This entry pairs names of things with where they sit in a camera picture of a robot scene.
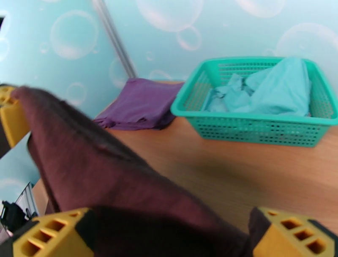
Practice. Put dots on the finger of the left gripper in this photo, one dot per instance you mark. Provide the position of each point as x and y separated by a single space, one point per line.
13 119

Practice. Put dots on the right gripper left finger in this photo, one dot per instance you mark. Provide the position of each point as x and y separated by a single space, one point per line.
52 237

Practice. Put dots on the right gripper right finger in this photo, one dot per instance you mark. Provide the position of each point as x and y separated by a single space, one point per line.
290 237

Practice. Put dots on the dark brown trousers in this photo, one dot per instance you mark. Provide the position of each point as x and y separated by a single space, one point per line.
105 171

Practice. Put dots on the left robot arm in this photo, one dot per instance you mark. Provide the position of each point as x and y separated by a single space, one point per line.
11 215

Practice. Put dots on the purple folded trousers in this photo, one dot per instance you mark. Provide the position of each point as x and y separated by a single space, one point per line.
142 105

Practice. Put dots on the teal plastic basket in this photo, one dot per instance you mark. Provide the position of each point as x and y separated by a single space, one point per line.
253 129

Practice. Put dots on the light blue crumpled cloth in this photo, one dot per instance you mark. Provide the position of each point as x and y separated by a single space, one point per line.
280 89

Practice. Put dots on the aluminium table side rail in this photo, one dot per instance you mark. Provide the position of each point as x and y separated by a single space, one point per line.
26 199

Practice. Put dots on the aluminium frame post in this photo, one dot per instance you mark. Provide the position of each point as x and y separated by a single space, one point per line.
116 39

